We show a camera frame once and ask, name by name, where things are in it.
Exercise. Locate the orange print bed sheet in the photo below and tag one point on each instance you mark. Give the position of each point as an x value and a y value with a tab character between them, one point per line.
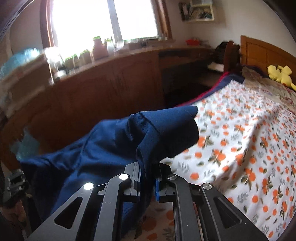
246	150

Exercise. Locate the red bowl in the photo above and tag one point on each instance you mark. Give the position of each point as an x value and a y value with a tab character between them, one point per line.
193	42

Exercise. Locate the wooden desk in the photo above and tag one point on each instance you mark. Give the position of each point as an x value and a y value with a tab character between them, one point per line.
111	88

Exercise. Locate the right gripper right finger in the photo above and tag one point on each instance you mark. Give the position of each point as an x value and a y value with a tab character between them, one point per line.
157	188

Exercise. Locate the yellow plush toy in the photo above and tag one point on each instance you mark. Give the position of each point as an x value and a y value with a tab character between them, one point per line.
281	75

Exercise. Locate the navy blue garment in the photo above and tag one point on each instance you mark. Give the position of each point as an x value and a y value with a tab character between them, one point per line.
146	137

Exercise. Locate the window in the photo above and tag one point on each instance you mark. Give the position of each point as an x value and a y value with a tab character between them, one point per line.
73	26

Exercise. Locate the wooden headboard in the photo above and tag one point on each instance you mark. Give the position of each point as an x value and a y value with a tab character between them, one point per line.
260	54

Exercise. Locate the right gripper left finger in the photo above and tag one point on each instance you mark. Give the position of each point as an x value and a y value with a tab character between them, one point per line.
135	180

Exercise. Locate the floral quilt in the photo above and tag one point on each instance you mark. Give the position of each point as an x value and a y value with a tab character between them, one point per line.
270	88

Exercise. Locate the white wall shelf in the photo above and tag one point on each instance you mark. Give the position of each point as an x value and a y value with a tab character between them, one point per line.
197	11

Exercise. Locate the pink bottle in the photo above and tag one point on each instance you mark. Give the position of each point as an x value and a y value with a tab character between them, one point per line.
99	49

